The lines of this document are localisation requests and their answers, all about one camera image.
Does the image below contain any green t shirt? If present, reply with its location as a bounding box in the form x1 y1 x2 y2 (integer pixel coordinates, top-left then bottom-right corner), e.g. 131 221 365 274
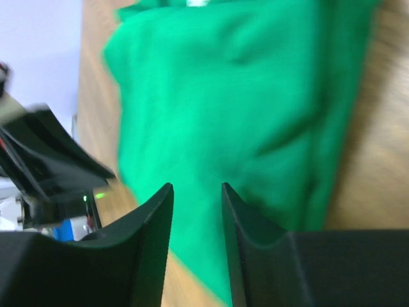
104 1 378 306

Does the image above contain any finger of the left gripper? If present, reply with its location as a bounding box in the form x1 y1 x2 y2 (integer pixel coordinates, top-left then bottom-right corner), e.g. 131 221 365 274
22 109 115 179
1 126 108 201

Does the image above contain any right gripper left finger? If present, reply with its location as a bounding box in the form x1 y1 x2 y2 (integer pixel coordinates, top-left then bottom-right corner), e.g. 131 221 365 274
1 184 174 306

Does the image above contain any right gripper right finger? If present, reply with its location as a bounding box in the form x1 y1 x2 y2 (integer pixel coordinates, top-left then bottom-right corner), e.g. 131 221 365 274
221 183 408 306

